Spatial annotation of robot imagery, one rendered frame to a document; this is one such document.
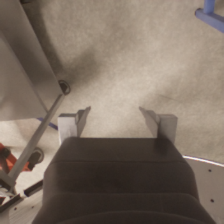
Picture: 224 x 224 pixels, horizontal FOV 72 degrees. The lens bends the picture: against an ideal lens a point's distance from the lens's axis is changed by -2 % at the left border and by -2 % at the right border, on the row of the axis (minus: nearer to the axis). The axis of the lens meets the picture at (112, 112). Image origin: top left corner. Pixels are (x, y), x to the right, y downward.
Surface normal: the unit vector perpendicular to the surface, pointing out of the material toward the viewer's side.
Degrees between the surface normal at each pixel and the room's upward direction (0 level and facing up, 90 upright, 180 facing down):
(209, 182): 90
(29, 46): 0
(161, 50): 0
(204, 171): 90
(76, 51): 0
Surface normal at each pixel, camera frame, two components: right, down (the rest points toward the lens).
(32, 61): -0.11, 0.64
